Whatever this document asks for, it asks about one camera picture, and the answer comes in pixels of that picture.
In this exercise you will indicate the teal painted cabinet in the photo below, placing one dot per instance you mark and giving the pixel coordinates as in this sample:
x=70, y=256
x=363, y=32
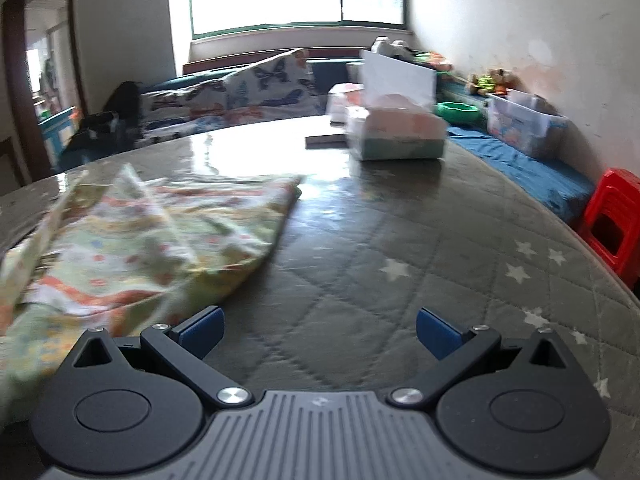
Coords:
x=60, y=132

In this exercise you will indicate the white tissue box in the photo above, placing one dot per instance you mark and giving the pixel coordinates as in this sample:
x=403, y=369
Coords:
x=395, y=135

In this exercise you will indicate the green plastic bowl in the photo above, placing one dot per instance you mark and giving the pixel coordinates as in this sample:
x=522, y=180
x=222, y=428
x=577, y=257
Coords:
x=457, y=112

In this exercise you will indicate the dark teal bench sofa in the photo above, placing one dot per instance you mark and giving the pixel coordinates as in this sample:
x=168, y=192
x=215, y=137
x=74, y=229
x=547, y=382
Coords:
x=330, y=67

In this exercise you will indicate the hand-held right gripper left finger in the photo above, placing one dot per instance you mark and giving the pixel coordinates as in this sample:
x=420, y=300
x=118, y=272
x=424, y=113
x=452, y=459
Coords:
x=202, y=332

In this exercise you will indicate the patterned green children's shirt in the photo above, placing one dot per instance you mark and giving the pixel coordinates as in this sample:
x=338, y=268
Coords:
x=150, y=250

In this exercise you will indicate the brown wooden door frame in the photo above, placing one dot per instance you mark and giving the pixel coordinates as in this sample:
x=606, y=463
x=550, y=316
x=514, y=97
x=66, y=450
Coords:
x=15, y=60

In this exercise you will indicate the butterfly print cushion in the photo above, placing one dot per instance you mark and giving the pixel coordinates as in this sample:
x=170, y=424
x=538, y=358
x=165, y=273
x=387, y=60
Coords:
x=272, y=82
x=180, y=102

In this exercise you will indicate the red plastic stool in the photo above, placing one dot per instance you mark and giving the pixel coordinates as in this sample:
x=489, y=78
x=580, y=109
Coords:
x=612, y=210

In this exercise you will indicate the colourful toy pile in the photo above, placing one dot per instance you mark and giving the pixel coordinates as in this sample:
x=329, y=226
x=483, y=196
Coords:
x=432, y=60

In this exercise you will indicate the black bag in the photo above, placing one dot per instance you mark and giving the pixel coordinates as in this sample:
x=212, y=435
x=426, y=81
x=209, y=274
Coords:
x=117, y=105

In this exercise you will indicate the white plush toy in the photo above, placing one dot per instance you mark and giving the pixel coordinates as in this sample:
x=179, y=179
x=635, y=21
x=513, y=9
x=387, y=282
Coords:
x=390, y=47

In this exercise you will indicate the clear plastic storage box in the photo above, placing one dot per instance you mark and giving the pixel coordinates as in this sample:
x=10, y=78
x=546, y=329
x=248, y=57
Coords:
x=525, y=122

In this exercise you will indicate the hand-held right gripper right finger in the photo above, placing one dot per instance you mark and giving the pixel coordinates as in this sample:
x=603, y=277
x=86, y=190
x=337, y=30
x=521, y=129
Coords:
x=437, y=335

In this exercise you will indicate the pink white tissue pack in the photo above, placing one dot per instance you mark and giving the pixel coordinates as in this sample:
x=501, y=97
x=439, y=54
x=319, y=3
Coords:
x=340, y=102

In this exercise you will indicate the blue bench mat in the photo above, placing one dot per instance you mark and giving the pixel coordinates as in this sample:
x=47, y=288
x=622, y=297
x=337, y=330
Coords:
x=525, y=167

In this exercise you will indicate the small brown plush toys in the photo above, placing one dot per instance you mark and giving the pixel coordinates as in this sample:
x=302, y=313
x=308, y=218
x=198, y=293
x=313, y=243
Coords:
x=492, y=80

